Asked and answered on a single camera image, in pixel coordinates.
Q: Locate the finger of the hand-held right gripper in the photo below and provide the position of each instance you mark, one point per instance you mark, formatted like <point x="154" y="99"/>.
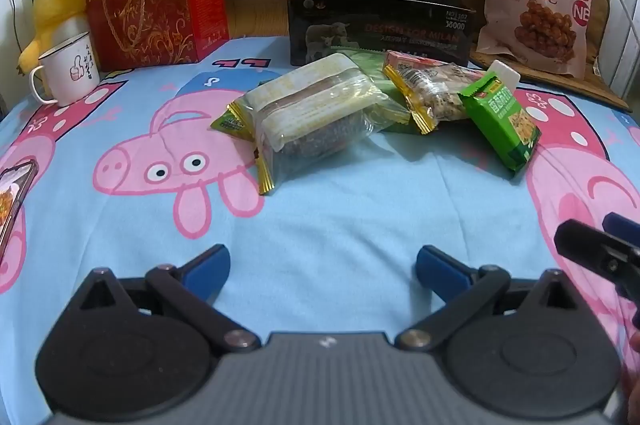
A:
<point x="595" y="250"/>
<point x="622" y="230"/>

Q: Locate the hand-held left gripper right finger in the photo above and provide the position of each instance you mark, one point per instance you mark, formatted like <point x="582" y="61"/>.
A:
<point x="440" y="267"/>

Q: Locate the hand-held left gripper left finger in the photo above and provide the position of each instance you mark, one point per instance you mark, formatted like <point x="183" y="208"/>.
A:
<point x="210" y="262"/>

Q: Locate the clear nut bar packet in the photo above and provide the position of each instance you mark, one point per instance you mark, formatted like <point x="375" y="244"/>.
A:
<point x="440" y="97"/>

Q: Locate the printed cartoon blanket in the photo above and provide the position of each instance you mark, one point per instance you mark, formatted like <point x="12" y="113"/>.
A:
<point x="325" y="215"/>

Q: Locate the small green gold packet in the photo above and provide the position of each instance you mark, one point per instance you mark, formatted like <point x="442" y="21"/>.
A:
<point x="232" y="125"/>

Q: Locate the green cracker packet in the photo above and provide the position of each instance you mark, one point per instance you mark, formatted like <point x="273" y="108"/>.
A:
<point x="505" y="130"/>

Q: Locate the light green snack packet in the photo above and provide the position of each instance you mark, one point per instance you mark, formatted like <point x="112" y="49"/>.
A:
<point x="386" y="105"/>

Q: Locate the large clear cake packet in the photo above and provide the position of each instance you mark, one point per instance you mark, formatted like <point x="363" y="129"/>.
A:
<point x="310" y="115"/>

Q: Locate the small white packet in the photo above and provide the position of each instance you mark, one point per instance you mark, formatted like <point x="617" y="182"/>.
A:
<point x="507" y="75"/>

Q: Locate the smartphone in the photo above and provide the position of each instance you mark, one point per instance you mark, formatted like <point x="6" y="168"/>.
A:
<point x="12" y="200"/>

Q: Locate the red snack packet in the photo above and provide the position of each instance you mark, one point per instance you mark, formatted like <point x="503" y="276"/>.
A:
<point x="410" y="59"/>

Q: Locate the white enamel mug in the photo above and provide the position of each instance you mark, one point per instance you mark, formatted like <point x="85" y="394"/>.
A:
<point x="70" y="70"/>

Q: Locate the black cardboard box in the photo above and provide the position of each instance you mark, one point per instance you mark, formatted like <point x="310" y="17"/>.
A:
<point x="380" y="12"/>

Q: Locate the yellow duck plush toy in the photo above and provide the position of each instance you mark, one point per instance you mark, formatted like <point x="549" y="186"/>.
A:
<point x="52" y="0"/>

